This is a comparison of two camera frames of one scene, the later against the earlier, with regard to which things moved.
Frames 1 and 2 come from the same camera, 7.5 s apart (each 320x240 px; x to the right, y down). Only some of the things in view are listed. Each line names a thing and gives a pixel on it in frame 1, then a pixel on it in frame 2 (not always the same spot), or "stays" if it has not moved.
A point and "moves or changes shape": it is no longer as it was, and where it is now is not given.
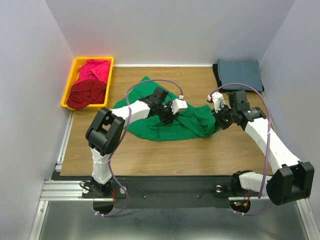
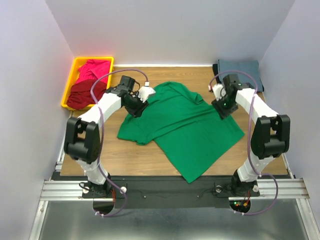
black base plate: [190, 192] stays
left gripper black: [168, 117] → [137, 110]
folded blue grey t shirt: [243, 72] stays
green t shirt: [194, 121] moves or changes shape
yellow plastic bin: [72, 77] stays
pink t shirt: [94, 69] stays
